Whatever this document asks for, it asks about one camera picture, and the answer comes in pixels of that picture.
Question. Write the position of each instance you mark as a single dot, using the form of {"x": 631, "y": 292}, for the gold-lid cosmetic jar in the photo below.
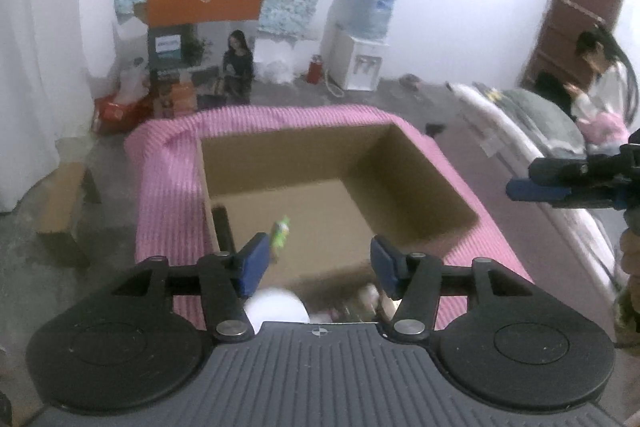
{"x": 369, "y": 299}

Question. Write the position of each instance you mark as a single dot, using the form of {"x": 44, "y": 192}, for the dark slipper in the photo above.
{"x": 435, "y": 128}

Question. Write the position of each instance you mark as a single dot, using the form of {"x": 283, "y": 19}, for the pink checked tablecloth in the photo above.
{"x": 165, "y": 187}

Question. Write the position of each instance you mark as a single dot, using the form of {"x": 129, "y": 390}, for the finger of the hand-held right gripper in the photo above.
{"x": 537, "y": 191}
{"x": 570, "y": 171}

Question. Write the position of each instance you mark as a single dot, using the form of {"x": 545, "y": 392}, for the pink plush toy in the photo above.
{"x": 605, "y": 129}

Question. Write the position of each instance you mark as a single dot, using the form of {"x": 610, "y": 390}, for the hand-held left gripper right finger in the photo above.
{"x": 386, "y": 267}

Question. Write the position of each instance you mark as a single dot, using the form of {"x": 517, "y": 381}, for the white round jar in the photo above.
{"x": 277, "y": 307}

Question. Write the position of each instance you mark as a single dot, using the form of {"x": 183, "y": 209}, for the orange snack box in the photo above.
{"x": 175, "y": 99}

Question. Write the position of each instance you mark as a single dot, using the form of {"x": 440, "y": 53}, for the white fluffy mattress pad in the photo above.
{"x": 505, "y": 142}

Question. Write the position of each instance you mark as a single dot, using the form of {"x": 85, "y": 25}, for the black bag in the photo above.
{"x": 550, "y": 92}

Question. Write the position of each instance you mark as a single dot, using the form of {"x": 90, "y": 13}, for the red bag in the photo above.
{"x": 117, "y": 112}

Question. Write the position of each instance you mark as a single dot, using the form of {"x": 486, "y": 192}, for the green dropper bottle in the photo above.
{"x": 280, "y": 234}

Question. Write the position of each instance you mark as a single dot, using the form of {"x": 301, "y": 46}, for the red canister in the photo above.
{"x": 315, "y": 69}

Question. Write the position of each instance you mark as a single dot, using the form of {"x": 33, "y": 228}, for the brown wooden door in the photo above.
{"x": 575, "y": 17}

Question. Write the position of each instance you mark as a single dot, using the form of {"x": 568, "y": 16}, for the brown cardboard box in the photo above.
{"x": 320, "y": 172}

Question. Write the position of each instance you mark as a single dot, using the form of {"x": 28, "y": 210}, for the small brown floor carton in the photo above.
{"x": 62, "y": 207}

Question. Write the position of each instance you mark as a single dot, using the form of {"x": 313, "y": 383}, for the grey blanket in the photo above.
{"x": 542, "y": 122}

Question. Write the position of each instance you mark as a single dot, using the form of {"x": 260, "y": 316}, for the white plastic bag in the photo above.
{"x": 276, "y": 72}

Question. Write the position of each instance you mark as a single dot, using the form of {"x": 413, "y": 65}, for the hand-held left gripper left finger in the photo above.
{"x": 254, "y": 263}

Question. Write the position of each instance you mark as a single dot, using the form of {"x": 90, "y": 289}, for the white curtain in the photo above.
{"x": 45, "y": 57}

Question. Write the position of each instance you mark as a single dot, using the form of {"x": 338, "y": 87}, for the grey slippers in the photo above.
{"x": 411, "y": 81}

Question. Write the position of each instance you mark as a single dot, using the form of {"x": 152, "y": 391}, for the person's right forearm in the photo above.
{"x": 631, "y": 262}

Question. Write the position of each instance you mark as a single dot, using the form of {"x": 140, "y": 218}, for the white water dispenser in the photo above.
{"x": 352, "y": 59}

